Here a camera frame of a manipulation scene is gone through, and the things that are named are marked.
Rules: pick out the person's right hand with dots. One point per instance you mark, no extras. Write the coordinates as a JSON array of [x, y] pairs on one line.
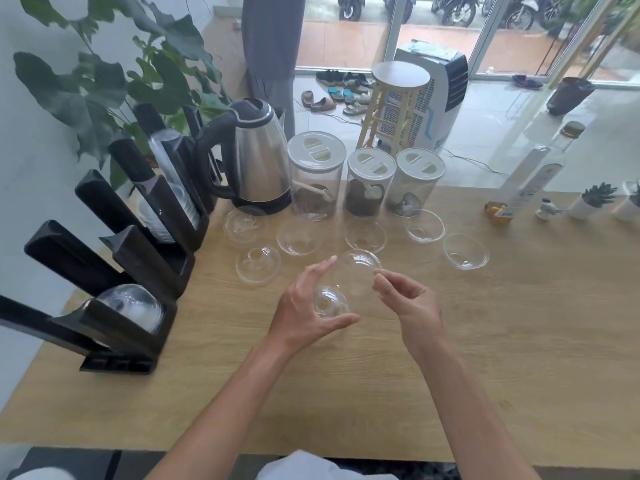
[[420, 319]]

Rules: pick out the person's left hand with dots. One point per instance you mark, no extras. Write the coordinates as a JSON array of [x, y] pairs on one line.
[[297, 314]]

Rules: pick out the group of clear plastic lids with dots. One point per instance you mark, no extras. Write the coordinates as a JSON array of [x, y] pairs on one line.
[[298, 239]]

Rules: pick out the black cup lid organizer rack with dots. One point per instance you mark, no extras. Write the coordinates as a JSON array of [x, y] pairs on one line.
[[135, 254]]

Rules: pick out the person's left forearm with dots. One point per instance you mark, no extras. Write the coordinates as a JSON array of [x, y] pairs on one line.
[[230, 419]]

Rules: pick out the person's right forearm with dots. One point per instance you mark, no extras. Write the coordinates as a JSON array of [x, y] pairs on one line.
[[475, 419]]

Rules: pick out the clear jar with white lid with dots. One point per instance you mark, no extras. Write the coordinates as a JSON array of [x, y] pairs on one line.
[[420, 164]]

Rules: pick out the white shirt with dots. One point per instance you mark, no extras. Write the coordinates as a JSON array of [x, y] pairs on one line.
[[320, 469]]

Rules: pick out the clear jar of dark grounds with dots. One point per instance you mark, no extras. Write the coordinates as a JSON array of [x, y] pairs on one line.
[[371, 164]]

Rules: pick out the steel electric kettle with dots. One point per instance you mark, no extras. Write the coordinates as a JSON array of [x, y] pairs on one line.
[[260, 154]]

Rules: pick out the small white figurine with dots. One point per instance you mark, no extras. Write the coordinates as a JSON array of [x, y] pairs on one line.
[[546, 209]]

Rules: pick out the large clear jar white lid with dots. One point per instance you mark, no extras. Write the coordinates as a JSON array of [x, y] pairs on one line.
[[316, 147]]

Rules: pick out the tall glass oil bottle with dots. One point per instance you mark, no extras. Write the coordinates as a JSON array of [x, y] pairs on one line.
[[530, 179]]

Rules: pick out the rosette succulent in white pot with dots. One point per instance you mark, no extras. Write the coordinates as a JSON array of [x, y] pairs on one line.
[[582, 209]]

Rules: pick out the row of shoes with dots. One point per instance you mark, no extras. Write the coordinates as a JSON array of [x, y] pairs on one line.
[[322, 103]]

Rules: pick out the white portable air cooler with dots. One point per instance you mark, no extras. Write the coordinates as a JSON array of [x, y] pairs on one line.
[[445, 94]]

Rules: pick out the spiky succulent in white pot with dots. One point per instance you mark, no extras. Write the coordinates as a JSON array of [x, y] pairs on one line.
[[625, 209]]

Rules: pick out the round wooden stool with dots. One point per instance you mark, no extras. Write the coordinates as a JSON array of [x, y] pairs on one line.
[[400, 74]]

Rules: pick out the black plastic chair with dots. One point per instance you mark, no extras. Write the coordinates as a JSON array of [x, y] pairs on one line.
[[95, 464]]

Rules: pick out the pair of blue slippers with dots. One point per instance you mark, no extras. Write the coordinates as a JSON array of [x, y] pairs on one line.
[[527, 82]]

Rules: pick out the large leafy potted plant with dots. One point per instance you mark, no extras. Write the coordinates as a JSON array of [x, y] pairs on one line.
[[100, 89]]

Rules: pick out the row of parked motorbikes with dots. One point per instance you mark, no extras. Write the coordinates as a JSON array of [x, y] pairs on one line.
[[455, 7]]

